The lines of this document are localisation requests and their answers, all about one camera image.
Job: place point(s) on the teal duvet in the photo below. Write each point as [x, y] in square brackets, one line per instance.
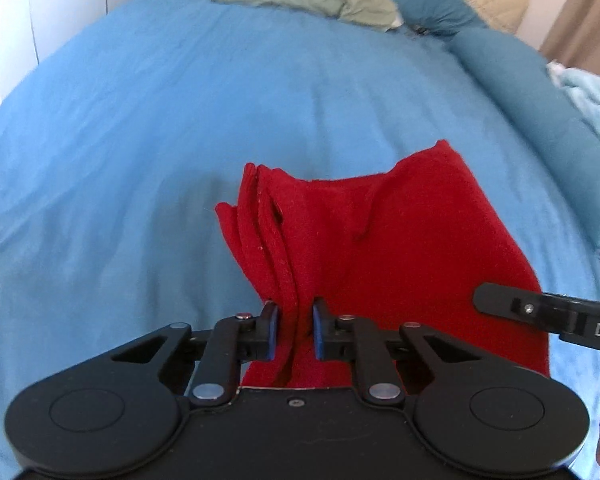
[530, 105]

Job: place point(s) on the white shelf unit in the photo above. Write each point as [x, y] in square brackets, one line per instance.
[40, 15]

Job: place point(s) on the beige curtain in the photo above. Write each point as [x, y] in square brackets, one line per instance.
[580, 20]

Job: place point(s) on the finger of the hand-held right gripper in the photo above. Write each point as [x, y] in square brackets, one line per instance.
[510, 305]

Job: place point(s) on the teal pillow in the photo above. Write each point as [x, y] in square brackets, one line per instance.
[430, 0]

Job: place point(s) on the light blue blanket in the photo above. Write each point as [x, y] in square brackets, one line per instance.
[590, 95]

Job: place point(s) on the blue bed sheet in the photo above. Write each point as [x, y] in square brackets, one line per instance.
[155, 160]

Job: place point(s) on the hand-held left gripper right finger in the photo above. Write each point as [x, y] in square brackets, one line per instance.
[319, 332]

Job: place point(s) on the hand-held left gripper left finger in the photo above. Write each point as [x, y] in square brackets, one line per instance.
[272, 332]

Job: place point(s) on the red knit sweater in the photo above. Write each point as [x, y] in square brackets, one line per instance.
[405, 240]

